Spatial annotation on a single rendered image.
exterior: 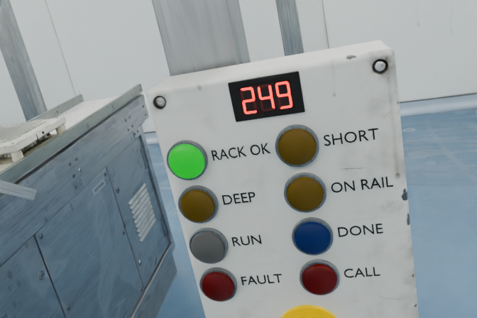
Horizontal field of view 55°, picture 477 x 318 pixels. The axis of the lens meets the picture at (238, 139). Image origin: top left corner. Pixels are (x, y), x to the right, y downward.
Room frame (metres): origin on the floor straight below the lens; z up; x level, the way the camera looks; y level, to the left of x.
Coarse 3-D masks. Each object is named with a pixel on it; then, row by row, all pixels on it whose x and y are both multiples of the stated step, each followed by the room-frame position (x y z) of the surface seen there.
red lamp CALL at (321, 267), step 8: (320, 264) 0.29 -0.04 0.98; (304, 272) 0.30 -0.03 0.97; (312, 272) 0.29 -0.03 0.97; (320, 272) 0.29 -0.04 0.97; (328, 272) 0.29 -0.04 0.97; (304, 280) 0.29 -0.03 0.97; (312, 280) 0.29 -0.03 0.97; (320, 280) 0.29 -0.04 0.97; (328, 280) 0.29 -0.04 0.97; (336, 280) 0.29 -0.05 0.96; (312, 288) 0.29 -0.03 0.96; (320, 288) 0.29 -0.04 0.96; (328, 288) 0.29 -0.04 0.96
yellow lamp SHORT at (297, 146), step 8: (296, 128) 0.29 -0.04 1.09; (280, 136) 0.30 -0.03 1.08; (288, 136) 0.29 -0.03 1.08; (296, 136) 0.29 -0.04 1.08; (304, 136) 0.29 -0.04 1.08; (312, 136) 0.29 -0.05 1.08; (280, 144) 0.29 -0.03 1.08; (288, 144) 0.29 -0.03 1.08; (296, 144) 0.29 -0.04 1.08; (304, 144) 0.29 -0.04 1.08; (312, 144) 0.29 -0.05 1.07; (280, 152) 0.29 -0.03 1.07; (288, 152) 0.29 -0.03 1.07; (296, 152) 0.29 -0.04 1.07; (304, 152) 0.29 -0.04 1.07; (312, 152) 0.29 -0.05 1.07; (288, 160) 0.29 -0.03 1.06; (296, 160) 0.29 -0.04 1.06; (304, 160) 0.29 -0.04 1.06
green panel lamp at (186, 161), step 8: (184, 144) 0.31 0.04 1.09; (176, 152) 0.31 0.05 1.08; (184, 152) 0.31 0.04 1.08; (192, 152) 0.31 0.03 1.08; (200, 152) 0.31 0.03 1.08; (176, 160) 0.31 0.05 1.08; (184, 160) 0.31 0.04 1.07; (192, 160) 0.31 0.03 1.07; (200, 160) 0.31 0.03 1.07; (176, 168) 0.31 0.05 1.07; (184, 168) 0.31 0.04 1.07; (192, 168) 0.31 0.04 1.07; (200, 168) 0.31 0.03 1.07; (184, 176) 0.31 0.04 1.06; (192, 176) 0.31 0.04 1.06
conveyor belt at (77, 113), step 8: (136, 96) 1.85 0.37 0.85; (80, 104) 1.89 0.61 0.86; (88, 104) 1.86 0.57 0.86; (96, 104) 1.82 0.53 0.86; (104, 104) 1.78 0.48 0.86; (72, 112) 1.76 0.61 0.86; (80, 112) 1.72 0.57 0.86; (88, 112) 1.69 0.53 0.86; (112, 112) 1.62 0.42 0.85; (72, 120) 1.61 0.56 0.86; (80, 120) 1.58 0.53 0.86; (56, 152) 1.24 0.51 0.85; (32, 168) 1.13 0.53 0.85
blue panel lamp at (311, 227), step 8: (304, 224) 0.29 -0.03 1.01; (312, 224) 0.29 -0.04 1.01; (320, 224) 0.29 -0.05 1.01; (296, 232) 0.29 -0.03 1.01; (304, 232) 0.29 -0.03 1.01; (312, 232) 0.29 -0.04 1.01; (320, 232) 0.29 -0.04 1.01; (328, 232) 0.29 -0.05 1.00; (296, 240) 0.29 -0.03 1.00; (304, 240) 0.29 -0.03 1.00; (312, 240) 0.29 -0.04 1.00; (320, 240) 0.29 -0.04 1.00; (328, 240) 0.29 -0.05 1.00; (304, 248) 0.29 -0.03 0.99; (312, 248) 0.29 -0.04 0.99; (320, 248) 0.29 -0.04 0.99
